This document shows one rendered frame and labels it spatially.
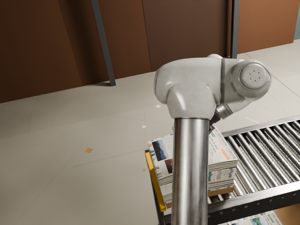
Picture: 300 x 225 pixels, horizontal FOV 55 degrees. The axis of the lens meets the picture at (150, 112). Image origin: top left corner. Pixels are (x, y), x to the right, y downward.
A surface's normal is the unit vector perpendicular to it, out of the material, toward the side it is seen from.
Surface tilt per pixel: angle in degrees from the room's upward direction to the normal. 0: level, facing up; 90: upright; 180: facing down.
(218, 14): 90
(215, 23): 90
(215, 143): 7
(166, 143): 6
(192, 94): 54
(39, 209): 0
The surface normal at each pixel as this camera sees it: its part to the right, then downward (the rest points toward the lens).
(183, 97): -0.35, 0.00
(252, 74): -0.07, -0.04
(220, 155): -0.05, -0.83
